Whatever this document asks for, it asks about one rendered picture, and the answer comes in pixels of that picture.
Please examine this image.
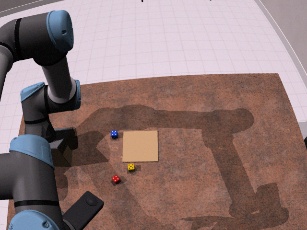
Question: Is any red die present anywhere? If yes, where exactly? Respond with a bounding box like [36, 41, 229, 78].
[112, 175, 121, 184]

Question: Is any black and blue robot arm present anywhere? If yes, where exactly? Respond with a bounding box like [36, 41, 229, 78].
[0, 10, 104, 230]

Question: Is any yellow die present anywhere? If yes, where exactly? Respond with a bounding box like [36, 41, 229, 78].
[128, 163, 135, 172]

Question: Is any beige flat mat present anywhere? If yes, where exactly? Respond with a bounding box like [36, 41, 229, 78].
[122, 130, 158, 162]

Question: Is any blue die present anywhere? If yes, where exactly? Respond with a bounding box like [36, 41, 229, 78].
[111, 130, 118, 138]

